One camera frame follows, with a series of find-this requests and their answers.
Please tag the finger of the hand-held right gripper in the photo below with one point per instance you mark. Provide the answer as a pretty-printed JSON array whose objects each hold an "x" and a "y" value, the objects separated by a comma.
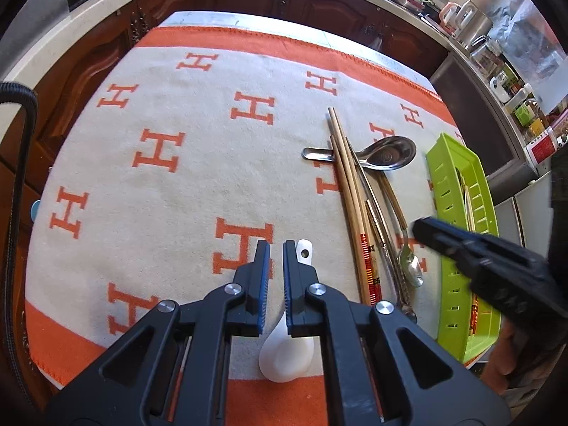
[
  {"x": 466, "y": 236},
  {"x": 439, "y": 242}
]

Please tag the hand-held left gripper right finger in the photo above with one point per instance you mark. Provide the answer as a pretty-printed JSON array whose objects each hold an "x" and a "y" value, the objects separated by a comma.
[{"x": 287, "y": 293}]

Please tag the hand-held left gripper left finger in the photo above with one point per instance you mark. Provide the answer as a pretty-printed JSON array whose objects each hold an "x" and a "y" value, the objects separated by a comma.
[{"x": 262, "y": 293}]

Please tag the green plastic tray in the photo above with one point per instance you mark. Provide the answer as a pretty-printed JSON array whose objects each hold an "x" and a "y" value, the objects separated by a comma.
[{"x": 446, "y": 177}]

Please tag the white ceramic spoon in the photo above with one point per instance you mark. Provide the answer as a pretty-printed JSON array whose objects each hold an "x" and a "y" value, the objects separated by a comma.
[{"x": 284, "y": 359}]

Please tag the steel soup spoon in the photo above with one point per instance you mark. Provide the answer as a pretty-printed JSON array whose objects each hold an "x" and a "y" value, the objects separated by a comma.
[{"x": 390, "y": 153}]

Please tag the steel chopstick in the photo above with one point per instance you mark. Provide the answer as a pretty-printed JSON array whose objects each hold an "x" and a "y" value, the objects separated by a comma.
[{"x": 359, "y": 173}]

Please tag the person's right hand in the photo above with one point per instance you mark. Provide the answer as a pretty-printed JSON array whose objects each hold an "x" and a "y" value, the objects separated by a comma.
[{"x": 501, "y": 364}]

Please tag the grey refrigerator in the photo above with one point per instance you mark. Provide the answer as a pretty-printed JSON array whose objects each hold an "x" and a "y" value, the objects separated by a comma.
[{"x": 519, "y": 213}]

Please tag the red container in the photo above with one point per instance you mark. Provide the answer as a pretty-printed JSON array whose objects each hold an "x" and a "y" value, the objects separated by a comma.
[{"x": 543, "y": 150}]

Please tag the steel appliance cabinet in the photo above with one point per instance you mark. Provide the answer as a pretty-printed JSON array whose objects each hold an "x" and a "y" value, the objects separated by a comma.
[{"x": 479, "y": 111}]

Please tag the green-labelled bottle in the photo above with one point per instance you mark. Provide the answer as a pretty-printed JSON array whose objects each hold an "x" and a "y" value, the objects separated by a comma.
[{"x": 526, "y": 113}]

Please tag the glass jug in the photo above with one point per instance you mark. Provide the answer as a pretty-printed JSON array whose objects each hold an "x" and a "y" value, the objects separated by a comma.
[{"x": 483, "y": 53}]

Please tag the orange patterned blanket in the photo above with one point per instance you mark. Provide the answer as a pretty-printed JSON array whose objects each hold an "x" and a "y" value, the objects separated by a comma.
[{"x": 186, "y": 102}]

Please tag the clear plastic bag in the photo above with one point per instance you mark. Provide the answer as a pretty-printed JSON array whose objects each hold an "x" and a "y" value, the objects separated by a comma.
[{"x": 528, "y": 40}]

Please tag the white hanging plastic bag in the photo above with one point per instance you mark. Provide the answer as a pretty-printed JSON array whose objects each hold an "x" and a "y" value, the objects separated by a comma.
[{"x": 377, "y": 42}]

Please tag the white electric kettle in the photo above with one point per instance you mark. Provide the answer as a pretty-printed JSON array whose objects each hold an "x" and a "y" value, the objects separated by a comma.
[{"x": 448, "y": 14}]

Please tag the blue round knob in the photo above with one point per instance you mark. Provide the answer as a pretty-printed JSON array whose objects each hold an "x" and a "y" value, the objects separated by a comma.
[{"x": 34, "y": 209}]

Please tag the steel splash panel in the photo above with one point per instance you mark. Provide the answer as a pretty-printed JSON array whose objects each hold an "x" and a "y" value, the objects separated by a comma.
[{"x": 42, "y": 2}]

